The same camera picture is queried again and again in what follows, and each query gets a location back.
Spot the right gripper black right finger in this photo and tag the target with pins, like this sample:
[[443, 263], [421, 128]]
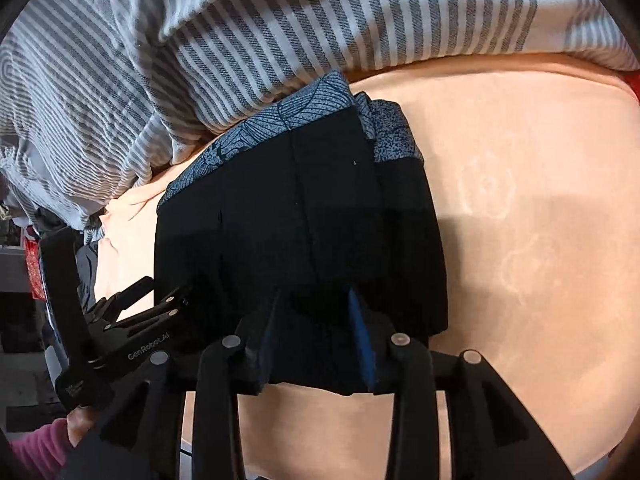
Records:
[[459, 400]]

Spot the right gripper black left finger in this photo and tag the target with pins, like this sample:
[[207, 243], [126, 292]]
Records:
[[138, 433]]

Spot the black pants with blue trim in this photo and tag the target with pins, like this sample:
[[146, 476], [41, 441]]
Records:
[[317, 207]]

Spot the pink sleeve forearm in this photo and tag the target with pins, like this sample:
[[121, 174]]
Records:
[[42, 453]]

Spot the person's left hand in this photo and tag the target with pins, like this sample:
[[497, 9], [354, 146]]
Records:
[[79, 422]]

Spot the dark grey garment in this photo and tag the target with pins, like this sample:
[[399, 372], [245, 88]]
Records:
[[86, 255]]

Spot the red patterned cloth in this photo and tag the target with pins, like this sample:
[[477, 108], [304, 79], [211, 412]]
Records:
[[32, 258]]

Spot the grey white striped blanket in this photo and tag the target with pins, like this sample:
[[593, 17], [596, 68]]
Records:
[[98, 94]]

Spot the peach bed sheet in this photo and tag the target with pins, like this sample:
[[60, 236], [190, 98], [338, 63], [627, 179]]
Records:
[[533, 164]]

